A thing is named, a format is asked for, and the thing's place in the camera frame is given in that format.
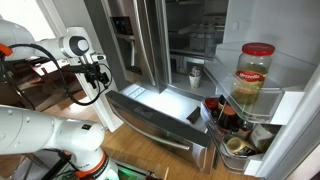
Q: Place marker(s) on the dark sauce bottle orange cap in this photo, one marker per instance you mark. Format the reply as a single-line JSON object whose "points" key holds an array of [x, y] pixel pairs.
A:
{"points": [[227, 118]]}

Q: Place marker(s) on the small dark box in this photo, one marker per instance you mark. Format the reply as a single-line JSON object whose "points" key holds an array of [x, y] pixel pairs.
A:
{"points": [[193, 117]]}

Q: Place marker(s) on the stainless refrigerator left door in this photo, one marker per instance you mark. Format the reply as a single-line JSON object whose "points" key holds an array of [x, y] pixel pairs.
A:
{"points": [[137, 31]]}

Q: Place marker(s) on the red cap bottle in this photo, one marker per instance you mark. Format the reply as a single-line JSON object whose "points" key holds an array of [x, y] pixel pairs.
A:
{"points": [[212, 105]]}

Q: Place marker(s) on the patterned paper cup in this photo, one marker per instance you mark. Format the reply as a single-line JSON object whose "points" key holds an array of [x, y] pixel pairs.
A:
{"points": [[194, 77]]}

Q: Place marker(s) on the red lid glass jar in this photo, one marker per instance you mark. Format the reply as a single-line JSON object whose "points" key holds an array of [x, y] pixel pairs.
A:
{"points": [[252, 69]]}

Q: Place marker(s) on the white refrigerator right door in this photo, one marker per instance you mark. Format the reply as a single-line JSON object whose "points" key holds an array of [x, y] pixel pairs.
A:
{"points": [[290, 97]]}

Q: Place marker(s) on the white carton in door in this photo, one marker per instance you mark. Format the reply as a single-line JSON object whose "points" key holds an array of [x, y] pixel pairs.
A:
{"points": [[263, 135]]}

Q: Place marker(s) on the clear water bottles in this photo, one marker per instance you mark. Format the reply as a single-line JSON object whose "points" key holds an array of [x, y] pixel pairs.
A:
{"points": [[201, 36]]}

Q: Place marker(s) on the yellow lid jar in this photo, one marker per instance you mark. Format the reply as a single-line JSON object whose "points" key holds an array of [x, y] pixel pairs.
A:
{"points": [[240, 147]]}

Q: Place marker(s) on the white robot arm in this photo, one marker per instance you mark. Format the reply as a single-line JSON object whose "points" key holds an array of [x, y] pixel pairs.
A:
{"points": [[27, 131]]}

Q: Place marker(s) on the stainless steel refrigerator drawer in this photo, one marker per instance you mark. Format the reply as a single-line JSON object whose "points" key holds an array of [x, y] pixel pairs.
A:
{"points": [[163, 119]]}

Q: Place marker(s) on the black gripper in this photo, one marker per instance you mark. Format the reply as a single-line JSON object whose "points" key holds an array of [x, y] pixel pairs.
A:
{"points": [[92, 73]]}

